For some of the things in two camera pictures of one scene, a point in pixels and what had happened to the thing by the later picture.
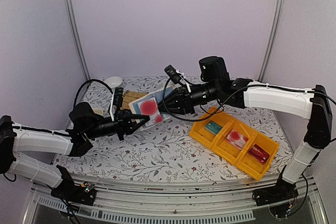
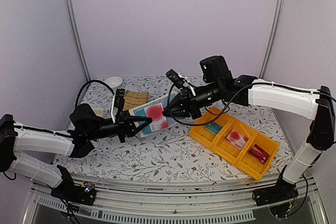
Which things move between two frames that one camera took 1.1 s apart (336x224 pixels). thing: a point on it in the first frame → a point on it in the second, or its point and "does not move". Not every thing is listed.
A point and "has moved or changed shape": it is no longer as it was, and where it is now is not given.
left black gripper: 124,127 does not move
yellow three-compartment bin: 235,142 does not move
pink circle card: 149,107 has moved or changed shape
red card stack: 261,155 does not move
